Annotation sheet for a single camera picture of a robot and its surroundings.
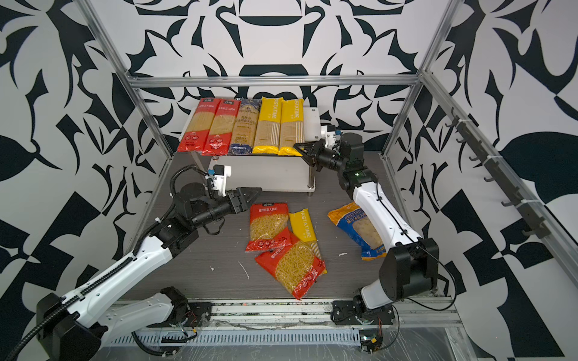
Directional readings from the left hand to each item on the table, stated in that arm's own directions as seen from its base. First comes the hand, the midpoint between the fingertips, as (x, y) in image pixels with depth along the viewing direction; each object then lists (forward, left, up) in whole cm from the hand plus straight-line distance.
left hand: (255, 186), depth 68 cm
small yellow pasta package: (0, -16, -29) cm, 33 cm away
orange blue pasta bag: (-1, -37, -26) cm, 45 cm away
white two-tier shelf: (+24, -4, -22) cm, 33 cm away
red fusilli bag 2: (-15, -12, -28) cm, 33 cm away
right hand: (+11, -12, +6) cm, 17 cm away
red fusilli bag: (+1, -2, -27) cm, 27 cm away
